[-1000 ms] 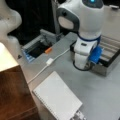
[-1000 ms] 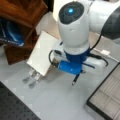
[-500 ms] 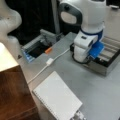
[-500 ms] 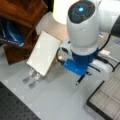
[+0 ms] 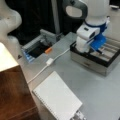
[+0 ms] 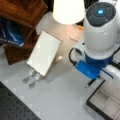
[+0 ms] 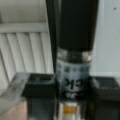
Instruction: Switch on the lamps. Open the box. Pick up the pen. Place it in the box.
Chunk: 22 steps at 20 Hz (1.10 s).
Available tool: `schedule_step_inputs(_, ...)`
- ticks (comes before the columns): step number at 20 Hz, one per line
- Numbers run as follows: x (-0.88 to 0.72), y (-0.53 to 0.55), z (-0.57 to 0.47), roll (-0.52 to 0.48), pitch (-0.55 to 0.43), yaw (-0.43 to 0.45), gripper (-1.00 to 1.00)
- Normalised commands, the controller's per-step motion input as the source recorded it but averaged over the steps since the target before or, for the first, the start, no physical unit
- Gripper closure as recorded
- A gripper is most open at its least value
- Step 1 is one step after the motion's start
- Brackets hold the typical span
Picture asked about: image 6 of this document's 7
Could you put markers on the black and silver drawer box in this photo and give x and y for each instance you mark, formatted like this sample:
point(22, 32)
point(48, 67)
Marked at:
point(105, 100)

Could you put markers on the white spiral notebook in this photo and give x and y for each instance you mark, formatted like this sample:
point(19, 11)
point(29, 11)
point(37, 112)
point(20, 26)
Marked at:
point(44, 53)

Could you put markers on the metal binder clip stand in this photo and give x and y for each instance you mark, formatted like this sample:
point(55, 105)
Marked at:
point(33, 78)

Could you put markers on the small orange object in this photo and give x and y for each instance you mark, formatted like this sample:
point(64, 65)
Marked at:
point(80, 28)

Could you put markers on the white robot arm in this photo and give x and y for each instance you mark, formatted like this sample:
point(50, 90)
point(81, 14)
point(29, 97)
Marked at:
point(100, 27)

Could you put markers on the black pen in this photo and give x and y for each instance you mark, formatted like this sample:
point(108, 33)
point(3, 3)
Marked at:
point(89, 84)

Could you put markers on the blue book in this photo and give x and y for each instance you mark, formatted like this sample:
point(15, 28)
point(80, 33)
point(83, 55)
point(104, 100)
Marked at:
point(10, 33)

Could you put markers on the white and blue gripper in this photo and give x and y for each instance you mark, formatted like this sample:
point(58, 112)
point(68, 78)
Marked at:
point(94, 71)

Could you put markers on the brown wooden shelf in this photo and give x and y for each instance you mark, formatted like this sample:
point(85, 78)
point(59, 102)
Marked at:
point(27, 14)

